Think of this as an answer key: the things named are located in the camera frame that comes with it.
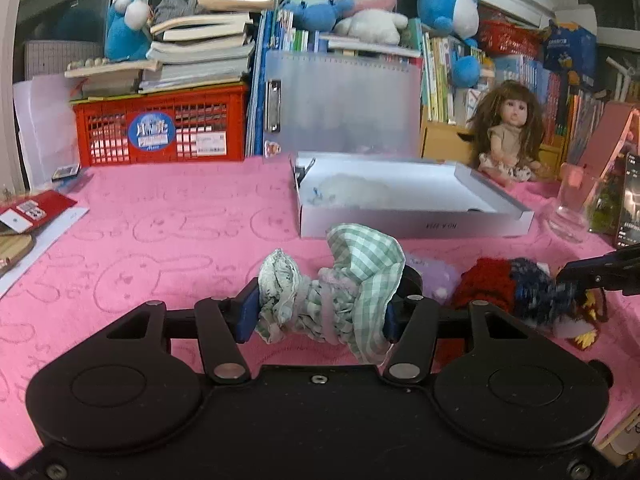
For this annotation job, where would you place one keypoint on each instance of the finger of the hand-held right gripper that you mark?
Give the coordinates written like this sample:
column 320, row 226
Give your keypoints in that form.
column 600, row 272

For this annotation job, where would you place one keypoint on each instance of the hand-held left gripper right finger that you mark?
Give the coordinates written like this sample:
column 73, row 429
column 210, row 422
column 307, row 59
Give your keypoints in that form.
column 391, row 322

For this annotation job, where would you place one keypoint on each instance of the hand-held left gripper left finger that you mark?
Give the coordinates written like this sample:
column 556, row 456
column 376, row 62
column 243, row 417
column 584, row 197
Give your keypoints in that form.
column 246, row 315

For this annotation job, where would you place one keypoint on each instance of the green checked doll dress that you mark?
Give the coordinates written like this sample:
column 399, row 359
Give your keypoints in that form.
column 360, row 270

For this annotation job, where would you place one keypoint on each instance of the purple plush toy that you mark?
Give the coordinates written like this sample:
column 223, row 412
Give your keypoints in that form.
column 435, row 275

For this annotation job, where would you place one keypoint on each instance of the navy patterned cloth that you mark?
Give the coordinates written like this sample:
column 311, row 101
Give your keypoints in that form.
column 535, row 290

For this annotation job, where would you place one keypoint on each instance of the white shallow cardboard box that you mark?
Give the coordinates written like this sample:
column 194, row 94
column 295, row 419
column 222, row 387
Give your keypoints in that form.
column 400, row 222

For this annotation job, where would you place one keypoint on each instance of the red knitted cloth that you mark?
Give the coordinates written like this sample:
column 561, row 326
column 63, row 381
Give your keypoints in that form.
column 485, row 282

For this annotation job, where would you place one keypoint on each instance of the white fluffy pompom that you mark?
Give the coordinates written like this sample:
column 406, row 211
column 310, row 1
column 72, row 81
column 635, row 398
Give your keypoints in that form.
column 575, row 327

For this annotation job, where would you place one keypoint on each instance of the green moss plant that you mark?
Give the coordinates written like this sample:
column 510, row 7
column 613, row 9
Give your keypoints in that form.
column 606, row 207

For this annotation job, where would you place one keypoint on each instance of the pink rabbit print towel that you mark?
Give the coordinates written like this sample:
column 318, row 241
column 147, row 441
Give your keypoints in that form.
column 150, row 220

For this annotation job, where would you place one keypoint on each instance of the pink box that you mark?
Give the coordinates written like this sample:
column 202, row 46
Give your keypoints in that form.
column 610, row 135

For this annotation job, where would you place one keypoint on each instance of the translucent plastic bag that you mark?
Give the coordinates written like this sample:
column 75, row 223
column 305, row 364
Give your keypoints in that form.
column 350, row 190

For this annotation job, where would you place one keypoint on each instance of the beige cardboard piece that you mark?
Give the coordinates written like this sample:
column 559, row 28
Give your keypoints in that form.
column 622, row 435

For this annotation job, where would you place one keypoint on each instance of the doll with brown hair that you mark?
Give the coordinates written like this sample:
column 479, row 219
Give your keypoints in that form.
column 510, row 135

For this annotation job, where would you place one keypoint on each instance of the bear sticker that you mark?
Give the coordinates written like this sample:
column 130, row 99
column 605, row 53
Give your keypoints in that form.
column 272, row 148

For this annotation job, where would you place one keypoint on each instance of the row of thin colourful books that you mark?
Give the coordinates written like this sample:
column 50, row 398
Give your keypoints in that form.
column 555, row 100

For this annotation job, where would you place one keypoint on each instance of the wooden drawer box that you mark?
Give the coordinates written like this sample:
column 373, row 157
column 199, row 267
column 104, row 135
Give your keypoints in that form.
column 445, row 140

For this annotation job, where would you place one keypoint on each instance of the white metal rack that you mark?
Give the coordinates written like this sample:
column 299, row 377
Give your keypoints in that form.
column 625, row 77

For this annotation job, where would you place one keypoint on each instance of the white paper sheet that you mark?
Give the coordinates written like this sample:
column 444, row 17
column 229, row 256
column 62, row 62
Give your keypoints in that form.
column 55, row 232

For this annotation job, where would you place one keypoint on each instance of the red plastic crate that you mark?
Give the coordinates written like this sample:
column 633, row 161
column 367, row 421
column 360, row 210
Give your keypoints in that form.
column 210, row 110

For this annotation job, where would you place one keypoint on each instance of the translucent clipboard folder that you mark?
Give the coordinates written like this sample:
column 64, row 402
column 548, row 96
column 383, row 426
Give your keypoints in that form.
column 345, row 105

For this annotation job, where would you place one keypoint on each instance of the blue printed box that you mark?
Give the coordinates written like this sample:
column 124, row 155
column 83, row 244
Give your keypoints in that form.
column 570, row 50

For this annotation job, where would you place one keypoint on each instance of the red booklet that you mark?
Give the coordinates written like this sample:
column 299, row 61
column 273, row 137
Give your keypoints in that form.
column 50, row 205

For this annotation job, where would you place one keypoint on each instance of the small black calculator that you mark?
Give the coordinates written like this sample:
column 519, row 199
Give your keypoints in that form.
column 66, row 172

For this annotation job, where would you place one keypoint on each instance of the round wooden board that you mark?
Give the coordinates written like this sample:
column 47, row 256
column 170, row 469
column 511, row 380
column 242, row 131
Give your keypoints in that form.
column 15, row 252

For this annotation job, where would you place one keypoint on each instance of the red mesh basket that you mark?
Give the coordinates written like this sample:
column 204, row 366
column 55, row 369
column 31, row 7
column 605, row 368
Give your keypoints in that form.
column 510, row 40

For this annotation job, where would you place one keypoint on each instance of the row of upright children's books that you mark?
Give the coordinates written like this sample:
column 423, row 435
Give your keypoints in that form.
column 440, row 75

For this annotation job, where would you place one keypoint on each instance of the stack of lying books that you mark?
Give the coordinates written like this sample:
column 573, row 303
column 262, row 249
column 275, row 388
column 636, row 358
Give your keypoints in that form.
column 200, row 55

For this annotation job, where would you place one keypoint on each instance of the white plastic sheet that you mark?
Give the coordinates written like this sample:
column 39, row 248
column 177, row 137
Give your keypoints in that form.
column 40, row 130

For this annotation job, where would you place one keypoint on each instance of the pink white rabbit plush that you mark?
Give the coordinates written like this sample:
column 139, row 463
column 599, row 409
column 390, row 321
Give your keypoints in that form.
column 370, row 20

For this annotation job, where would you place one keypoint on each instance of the blue white cat plush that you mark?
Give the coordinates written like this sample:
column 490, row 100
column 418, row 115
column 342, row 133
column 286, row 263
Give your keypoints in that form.
column 120, row 35

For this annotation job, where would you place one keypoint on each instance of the blue elephant plush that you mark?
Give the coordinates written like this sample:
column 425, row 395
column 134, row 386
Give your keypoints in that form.
column 310, row 12

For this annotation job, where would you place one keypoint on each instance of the blue white plush toy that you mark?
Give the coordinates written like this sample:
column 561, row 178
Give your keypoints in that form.
column 445, row 2

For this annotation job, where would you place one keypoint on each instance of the grey cloth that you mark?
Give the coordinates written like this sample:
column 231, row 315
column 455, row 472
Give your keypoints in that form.
column 175, row 6

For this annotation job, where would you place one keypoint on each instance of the grey grid mat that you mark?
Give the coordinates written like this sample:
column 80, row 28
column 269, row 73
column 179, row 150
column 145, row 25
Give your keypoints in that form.
column 60, row 57

